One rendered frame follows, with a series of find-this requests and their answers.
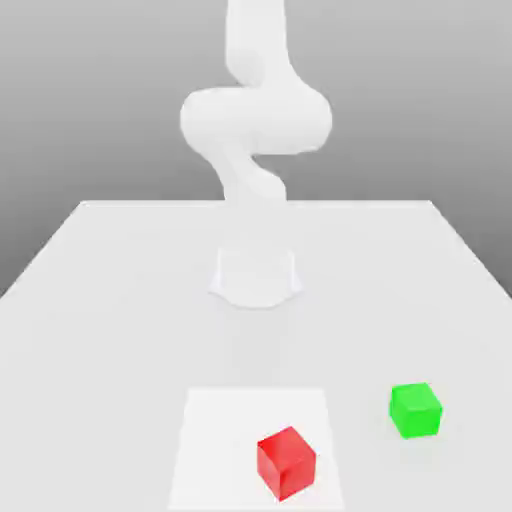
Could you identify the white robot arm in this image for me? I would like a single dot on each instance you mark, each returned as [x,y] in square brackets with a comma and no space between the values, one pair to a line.
[256,120]

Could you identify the small red cube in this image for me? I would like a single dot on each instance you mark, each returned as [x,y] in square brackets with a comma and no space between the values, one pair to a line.
[286,463]

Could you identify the small green cube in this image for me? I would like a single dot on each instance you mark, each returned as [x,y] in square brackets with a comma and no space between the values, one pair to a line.
[416,410]

